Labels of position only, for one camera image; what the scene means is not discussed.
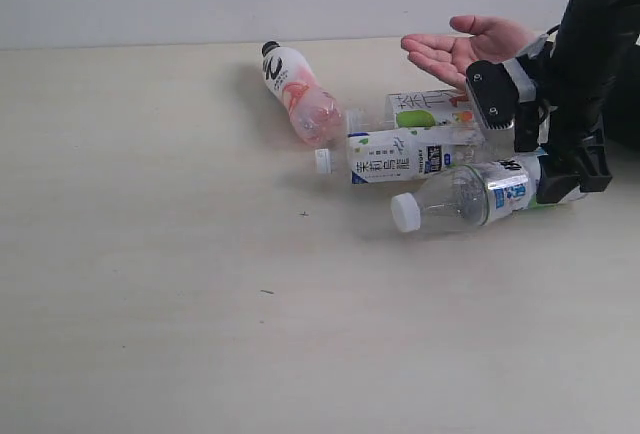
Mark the white label jasmine oolong bottle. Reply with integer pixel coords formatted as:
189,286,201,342
314,126,492,185

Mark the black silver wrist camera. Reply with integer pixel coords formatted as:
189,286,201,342
466,58,536,130

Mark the pink white bottle black cap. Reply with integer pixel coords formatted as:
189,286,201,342
261,41,344,148

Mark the open human hand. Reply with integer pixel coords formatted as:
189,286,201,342
401,15,537,90

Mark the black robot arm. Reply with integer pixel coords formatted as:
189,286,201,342
512,0,639,204

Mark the clear bottle lime silver label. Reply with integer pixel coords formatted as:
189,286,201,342
390,153,591,234

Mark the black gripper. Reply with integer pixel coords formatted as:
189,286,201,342
513,43,612,203

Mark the tea bottle green apple label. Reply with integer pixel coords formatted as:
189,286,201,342
346,89,476,134

